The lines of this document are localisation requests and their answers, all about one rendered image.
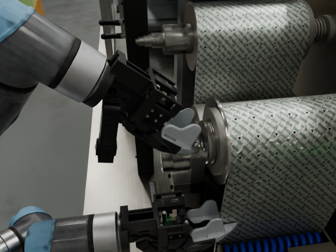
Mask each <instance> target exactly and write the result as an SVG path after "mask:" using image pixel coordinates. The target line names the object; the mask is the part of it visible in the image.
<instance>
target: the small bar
mask: <svg viewBox="0 0 336 252"><path fill-rule="evenodd" d="M285 252H336V246H335V244H334V243H333V242H332V241H329V242H322V243H316V244H309V245H303V246H296V247H289V248H287V249H286V251H285Z"/></svg>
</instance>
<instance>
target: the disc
mask: <svg viewBox="0 0 336 252"><path fill-rule="evenodd" d="M207 108H213V109H214V110H215V111H216V113H217V115H218V117H219V120H220V124H221V128H222V133H223V140H224V165H223V169H222V172H221V174H220V175H213V174H212V173H211V172H210V173H211V175H212V177H213V179H214V181H215V182H216V183H217V184H219V185H224V184H225V183H226V182H227V180H228V178H229V175H230V170H231V140H230V132H229V127H228V123H227V119H226V115H225V113H224V110H223V108H222V106H221V104H220V102H219V101H218V100H217V99H216V98H214V97H211V98H209V99H208V100H207V102H206V104H205V107H204V111H205V110H206V109H207ZM204 111H203V113H204Z"/></svg>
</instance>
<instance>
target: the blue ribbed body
mask: <svg viewBox="0 0 336 252"><path fill-rule="evenodd" d="M325 242H326V239H325V237H324V236H320V234H319V233H318V232H317V231H313V232H312V234H311V233H310V232H306V233H305V235H304V234H302V233H299V234H298V236H296V235H295V234H292V235H291V236H290V237H289V236H288V235H285V236H284V237H283V239H282V238H281V237H280V236H278V237H277V238H276V241H275V239H274V238H273V237H271V238H269V243H268V241H267V240H266V239H265V238H263V239H262V241H261V243H260V241H259V240H258V239H256V240H255V241H254V246H253V243H252V242H251V241H247V247H246V246H245V243H244V242H240V243H239V248H238V246H237V244H236V243H233V244H232V249H230V246H229V245H228V244H225V245H224V250H223V252H286V249H287V248H292V247H299V246H305V245H312V244H319V243H325ZM261 244H262V245H261Z"/></svg>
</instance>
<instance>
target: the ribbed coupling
mask: <svg viewBox="0 0 336 252"><path fill-rule="evenodd" d="M314 22H315V31H314V38H313V43H312V44H314V45H316V46H317V47H324V46H326V45H328V44H329V43H330V42H331V40H332V38H333V36H334V31H335V24H334V21H333V19H332V17H331V16H329V15H320V16H318V17H317V18H315V19H314Z"/></svg>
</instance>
